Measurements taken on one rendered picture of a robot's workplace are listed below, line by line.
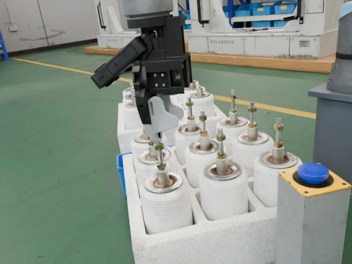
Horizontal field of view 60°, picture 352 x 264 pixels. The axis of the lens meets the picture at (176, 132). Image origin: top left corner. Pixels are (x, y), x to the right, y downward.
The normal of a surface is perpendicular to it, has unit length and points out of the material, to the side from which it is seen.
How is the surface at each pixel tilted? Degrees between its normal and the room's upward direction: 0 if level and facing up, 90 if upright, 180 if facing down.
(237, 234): 90
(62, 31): 90
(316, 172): 3
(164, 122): 91
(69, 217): 0
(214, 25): 90
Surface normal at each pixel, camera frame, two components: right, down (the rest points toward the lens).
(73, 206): -0.11, -0.92
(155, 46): -0.23, 0.39
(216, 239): 0.21, 0.35
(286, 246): -0.97, 0.17
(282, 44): -0.75, 0.32
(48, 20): 0.65, 0.22
